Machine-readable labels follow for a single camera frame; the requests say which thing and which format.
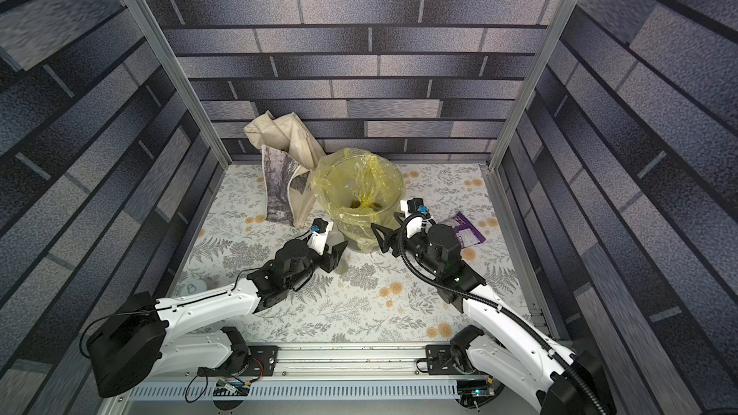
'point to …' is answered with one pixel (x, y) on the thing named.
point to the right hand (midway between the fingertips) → (383, 217)
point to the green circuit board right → (475, 388)
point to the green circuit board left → (226, 387)
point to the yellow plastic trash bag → (356, 188)
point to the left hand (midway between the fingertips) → (340, 237)
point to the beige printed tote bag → (289, 154)
